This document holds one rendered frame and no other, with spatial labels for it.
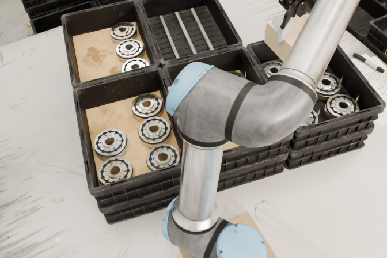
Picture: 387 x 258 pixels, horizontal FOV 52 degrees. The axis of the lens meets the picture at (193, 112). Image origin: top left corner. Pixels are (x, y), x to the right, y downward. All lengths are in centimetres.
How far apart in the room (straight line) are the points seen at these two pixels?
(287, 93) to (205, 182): 28
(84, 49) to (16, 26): 173
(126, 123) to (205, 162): 57
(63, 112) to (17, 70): 34
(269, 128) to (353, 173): 78
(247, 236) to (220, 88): 42
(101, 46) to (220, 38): 47
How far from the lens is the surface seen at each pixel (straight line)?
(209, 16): 169
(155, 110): 132
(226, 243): 98
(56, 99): 167
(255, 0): 200
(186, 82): 71
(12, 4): 356
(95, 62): 156
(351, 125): 132
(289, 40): 115
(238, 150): 113
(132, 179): 110
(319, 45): 76
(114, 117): 136
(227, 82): 70
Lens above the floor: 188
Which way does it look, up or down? 52 degrees down
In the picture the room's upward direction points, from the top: 4 degrees counter-clockwise
